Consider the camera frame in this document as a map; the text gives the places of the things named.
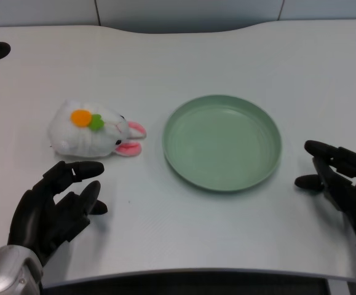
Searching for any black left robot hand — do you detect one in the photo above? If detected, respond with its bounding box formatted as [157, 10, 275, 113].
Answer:
[7, 160, 108, 267]

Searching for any white rabbit plush doll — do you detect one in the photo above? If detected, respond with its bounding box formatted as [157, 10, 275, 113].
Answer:
[47, 98, 148, 159]

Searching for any green round plate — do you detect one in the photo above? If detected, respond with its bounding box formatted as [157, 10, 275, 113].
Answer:
[162, 94, 283, 194]

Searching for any dark robot torso edge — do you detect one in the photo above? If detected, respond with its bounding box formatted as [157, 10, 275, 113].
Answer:
[41, 270, 356, 295]

